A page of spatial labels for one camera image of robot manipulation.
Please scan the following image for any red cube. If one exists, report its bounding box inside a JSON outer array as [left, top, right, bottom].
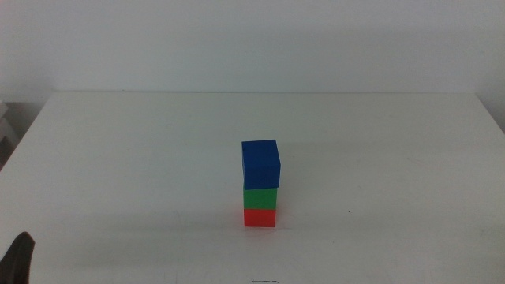
[[243, 208, 277, 229]]

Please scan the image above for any green cube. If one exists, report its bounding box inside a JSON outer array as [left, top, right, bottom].
[[242, 187, 279, 211]]

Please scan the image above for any blue cube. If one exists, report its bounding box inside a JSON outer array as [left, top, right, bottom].
[[241, 139, 282, 191]]

